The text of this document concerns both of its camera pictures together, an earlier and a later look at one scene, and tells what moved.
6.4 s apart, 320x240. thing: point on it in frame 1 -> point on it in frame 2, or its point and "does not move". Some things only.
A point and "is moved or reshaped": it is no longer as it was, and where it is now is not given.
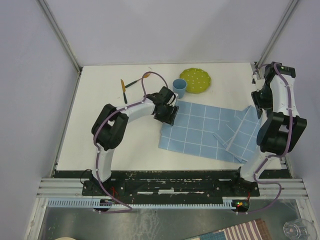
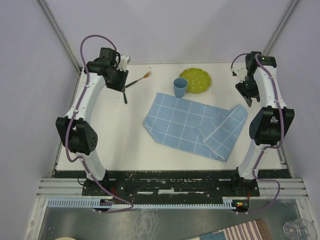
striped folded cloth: x=257 y=229 does not move
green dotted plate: x=198 y=80 does not move
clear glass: x=300 y=229 does not move
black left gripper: x=170 y=119 -> x=120 y=86
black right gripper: x=255 y=95 -> x=246 y=94
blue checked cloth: x=221 y=133 is moved or reshaped
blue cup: x=179 y=85 does not move
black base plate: x=171 y=184 does not move
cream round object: x=65 y=238 does not move
